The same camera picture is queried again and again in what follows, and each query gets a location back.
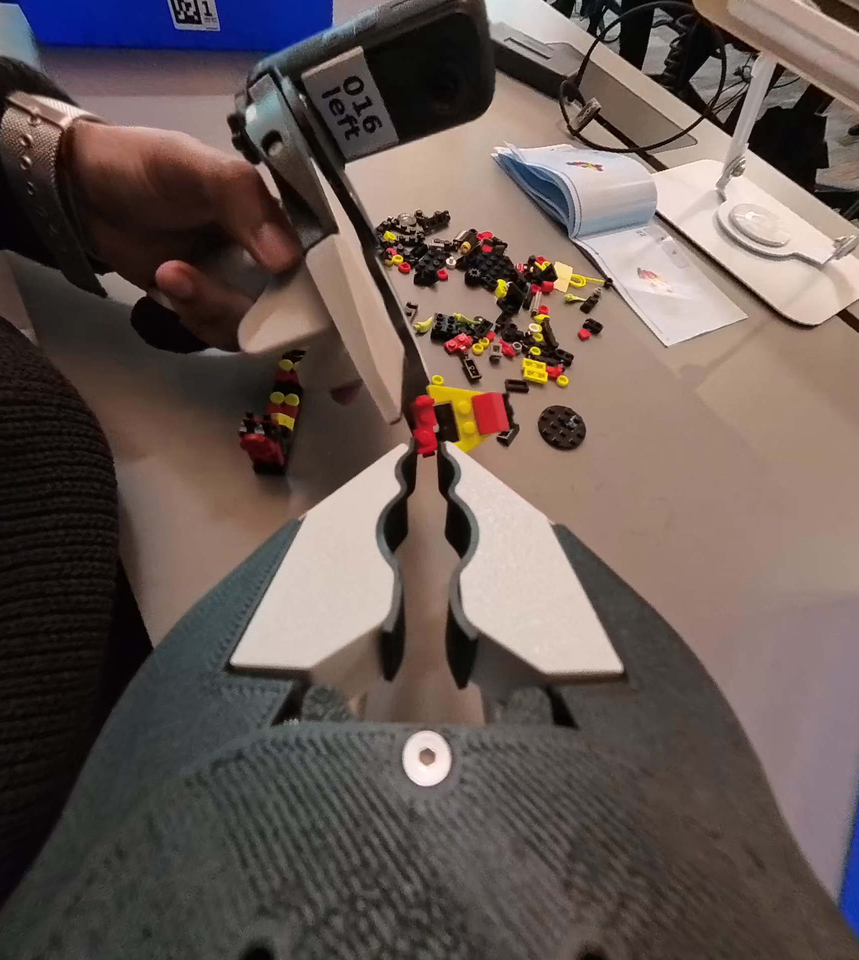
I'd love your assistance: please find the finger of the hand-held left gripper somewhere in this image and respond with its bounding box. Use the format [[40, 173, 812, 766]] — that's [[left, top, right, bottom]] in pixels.
[[305, 191, 410, 427], [349, 186, 433, 396]]

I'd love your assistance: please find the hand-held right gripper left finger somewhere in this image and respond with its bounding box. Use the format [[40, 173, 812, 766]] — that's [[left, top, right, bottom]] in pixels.
[[228, 442, 412, 687]]

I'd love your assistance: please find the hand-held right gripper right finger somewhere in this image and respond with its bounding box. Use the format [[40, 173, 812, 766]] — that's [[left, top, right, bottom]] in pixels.
[[437, 444, 626, 690]]

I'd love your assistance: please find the yellow wing lego assembly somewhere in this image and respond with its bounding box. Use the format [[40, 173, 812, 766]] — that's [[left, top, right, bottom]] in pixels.
[[409, 382, 515, 456]]

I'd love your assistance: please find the pile of loose lego pieces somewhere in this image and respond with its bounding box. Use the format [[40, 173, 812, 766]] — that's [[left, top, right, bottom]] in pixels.
[[374, 207, 616, 391]]

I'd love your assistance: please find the striped black red lego assembly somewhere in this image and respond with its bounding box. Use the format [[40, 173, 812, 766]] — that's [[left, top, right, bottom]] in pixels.
[[239, 349, 308, 477]]

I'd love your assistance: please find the round black lego plate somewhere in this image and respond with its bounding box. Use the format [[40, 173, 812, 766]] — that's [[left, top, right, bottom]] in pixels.
[[537, 404, 589, 452]]

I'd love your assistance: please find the lego instruction booklet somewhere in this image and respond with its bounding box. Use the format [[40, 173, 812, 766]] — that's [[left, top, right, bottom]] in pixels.
[[492, 142, 750, 348]]

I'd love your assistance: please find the person's left hand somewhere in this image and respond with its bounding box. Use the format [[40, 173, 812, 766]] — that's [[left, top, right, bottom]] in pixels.
[[62, 123, 305, 354]]

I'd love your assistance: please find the blue bin with tag sticker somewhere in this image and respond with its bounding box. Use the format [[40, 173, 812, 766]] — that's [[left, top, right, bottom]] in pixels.
[[0, 0, 335, 52]]

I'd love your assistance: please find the grey wrist watch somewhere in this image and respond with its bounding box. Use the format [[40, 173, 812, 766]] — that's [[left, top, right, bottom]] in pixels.
[[0, 91, 110, 300]]

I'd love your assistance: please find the white lamp base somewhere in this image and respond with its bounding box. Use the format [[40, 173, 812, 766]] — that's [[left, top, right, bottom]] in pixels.
[[654, 0, 859, 328]]

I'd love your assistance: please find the black cable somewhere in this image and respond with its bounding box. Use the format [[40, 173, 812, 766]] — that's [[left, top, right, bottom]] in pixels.
[[558, 0, 731, 155]]

